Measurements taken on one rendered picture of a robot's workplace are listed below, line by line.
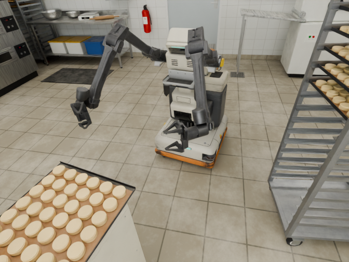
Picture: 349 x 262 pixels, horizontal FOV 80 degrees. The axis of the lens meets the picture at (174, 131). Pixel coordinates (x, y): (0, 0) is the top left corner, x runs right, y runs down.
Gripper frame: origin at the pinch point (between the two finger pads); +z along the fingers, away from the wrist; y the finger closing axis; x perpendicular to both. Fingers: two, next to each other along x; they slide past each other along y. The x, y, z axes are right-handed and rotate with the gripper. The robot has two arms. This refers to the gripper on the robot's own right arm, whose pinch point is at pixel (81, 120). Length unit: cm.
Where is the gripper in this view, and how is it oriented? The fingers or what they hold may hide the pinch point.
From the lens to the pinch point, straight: 117.5
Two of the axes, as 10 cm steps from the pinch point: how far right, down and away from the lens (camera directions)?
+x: 9.3, -2.8, 2.6
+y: -0.6, -7.8, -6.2
